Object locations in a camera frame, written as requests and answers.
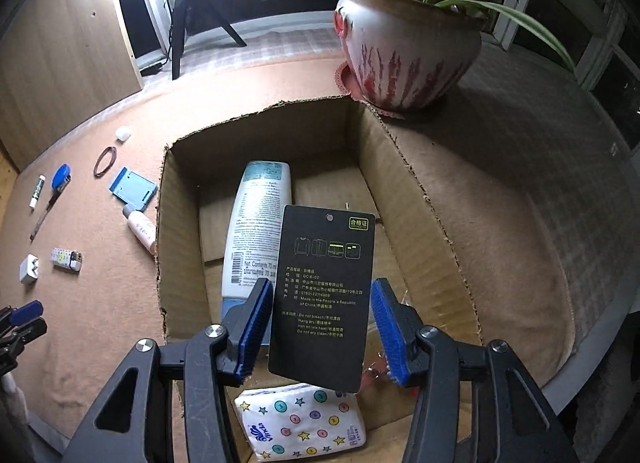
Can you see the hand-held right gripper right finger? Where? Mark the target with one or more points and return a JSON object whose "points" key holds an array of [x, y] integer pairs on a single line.
{"points": [[390, 333]]}

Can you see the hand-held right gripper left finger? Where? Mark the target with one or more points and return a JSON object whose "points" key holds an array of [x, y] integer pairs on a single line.
{"points": [[252, 328]]}

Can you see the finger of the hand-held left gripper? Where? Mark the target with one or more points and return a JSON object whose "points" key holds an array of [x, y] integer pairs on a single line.
{"points": [[27, 313], [27, 332]]}

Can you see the white charger plug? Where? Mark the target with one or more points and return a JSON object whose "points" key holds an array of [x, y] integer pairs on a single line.
{"points": [[29, 269]]}

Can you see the patterned lighter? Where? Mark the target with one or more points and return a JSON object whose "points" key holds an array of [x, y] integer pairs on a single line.
{"points": [[65, 259]]}

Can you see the black hang tag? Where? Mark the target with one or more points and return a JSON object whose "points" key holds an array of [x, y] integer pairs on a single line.
{"points": [[320, 303]]}

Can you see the black gel pen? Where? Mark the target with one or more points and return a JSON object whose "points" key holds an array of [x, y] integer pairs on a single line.
{"points": [[42, 218]]}

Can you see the white blue lotion bottle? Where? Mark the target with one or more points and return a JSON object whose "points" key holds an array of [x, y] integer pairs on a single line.
{"points": [[255, 223]]}

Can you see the patterned tissue pack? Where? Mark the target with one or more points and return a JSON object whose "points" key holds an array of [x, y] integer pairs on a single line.
{"points": [[300, 428]]}

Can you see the cardboard box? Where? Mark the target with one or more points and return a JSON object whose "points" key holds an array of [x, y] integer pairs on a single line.
{"points": [[425, 223]]}

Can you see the green lip balm tube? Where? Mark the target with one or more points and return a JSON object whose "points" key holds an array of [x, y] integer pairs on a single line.
{"points": [[37, 192]]}

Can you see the small pink bottle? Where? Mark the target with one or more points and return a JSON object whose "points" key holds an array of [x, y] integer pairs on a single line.
{"points": [[141, 232]]}

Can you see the blue round tin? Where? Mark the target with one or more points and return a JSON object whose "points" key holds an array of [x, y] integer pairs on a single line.
{"points": [[61, 177]]}

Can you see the brown rubber band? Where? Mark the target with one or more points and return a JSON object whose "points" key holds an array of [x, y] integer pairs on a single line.
{"points": [[96, 168]]}

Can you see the person's left forearm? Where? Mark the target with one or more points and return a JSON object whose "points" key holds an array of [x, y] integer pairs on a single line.
{"points": [[10, 395]]}

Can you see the pine plank board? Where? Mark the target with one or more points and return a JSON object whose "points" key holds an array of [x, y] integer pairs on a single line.
{"points": [[7, 183]]}

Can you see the blue plastic phone stand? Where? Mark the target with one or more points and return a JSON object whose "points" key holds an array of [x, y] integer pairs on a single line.
{"points": [[132, 190]]}

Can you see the small white eraser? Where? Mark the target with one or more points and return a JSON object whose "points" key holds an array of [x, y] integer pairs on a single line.
{"points": [[122, 134]]}

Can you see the plaid grey cloth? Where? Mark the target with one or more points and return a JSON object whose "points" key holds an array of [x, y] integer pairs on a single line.
{"points": [[575, 203]]}

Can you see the large light wooden panel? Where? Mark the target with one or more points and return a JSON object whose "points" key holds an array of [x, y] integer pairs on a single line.
{"points": [[60, 68]]}

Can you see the white red flower pot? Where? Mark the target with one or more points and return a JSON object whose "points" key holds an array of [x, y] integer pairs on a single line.
{"points": [[405, 48]]}

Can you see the black tripod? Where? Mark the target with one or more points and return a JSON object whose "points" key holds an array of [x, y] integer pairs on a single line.
{"points": [[179, 28]]}

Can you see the white window frame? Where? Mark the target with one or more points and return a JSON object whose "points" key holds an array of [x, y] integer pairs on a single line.
{"points": [[600, 43]]}

